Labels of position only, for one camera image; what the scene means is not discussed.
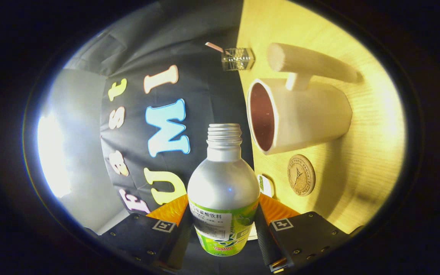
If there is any round cork coaster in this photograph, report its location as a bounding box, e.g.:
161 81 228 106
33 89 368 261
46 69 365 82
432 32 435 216
287 154 316 197

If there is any wire mesh holder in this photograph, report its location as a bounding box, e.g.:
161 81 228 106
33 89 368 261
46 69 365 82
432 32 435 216
221 47 256 71

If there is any silver bottle with green label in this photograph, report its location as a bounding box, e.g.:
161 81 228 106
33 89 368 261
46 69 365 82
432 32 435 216
187 123 261 257

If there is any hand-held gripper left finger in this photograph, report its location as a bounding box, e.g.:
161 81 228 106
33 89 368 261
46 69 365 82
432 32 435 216
84 194 195 273

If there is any wooden table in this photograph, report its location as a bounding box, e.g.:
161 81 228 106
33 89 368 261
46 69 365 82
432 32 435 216
236 0 406 234

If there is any white divided dish of beans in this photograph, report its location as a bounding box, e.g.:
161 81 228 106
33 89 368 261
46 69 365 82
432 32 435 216
257 174 275 198

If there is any cream cup with wooden handle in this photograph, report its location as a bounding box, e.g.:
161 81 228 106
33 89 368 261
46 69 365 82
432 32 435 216
246 42 359 155

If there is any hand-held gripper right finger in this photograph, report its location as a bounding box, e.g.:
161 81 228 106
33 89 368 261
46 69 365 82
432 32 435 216
254 193 364 272

